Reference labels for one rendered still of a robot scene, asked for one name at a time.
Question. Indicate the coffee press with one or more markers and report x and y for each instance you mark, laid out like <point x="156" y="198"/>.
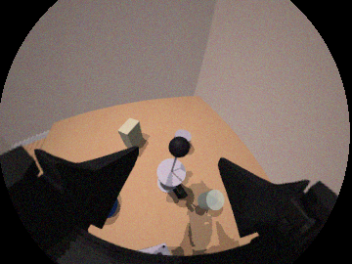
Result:
<point x="171" y="172"/>

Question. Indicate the grey cylinder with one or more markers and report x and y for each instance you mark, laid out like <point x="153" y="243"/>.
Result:
<point x="181" y="133"/>
<point x="211" y="200"/>

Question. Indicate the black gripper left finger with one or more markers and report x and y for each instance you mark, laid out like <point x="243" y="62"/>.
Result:
<point x="94" y="185"/>

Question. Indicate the blue round disc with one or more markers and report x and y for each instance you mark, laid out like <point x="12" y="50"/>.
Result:
<point x="114" y="208"/>

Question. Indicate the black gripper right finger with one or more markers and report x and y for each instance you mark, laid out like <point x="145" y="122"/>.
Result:
<point x="253" y="198"/>

